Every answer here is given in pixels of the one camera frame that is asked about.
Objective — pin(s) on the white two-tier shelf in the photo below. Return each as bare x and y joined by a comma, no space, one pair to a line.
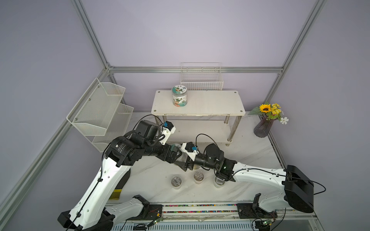
208,115

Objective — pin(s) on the black rubber glove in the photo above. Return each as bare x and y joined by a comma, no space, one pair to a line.
119,187

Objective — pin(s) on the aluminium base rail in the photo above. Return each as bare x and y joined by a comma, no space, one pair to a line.
224,216

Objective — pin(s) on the white mesh wall rack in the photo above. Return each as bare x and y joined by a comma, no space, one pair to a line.
100,115

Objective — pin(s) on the small clear jar left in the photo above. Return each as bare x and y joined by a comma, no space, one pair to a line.
176,182

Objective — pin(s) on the white wire basket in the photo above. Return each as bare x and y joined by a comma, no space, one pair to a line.
201,76

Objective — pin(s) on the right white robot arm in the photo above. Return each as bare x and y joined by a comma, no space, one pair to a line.
292,188

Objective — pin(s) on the small clear jar right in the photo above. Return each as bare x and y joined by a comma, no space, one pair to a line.
218,183

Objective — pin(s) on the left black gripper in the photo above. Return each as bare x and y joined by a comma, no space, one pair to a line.
172,157

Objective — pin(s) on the small clear jar middle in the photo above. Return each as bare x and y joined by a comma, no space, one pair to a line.
198,177

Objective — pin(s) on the small clear jar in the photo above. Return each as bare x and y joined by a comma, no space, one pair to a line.
218,183
176,182
198,177

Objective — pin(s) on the sunflower bouquet in dark vase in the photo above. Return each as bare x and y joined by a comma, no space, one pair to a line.
269,113

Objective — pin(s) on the seed jar purple flower lid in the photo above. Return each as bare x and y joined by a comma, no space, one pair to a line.
179,154

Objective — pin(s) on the seed jar green plant lid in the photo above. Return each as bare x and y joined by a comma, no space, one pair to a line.
179,95

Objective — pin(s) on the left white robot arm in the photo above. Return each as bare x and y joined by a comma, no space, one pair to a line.
91,213

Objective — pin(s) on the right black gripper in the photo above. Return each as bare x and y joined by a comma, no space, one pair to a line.
185,165

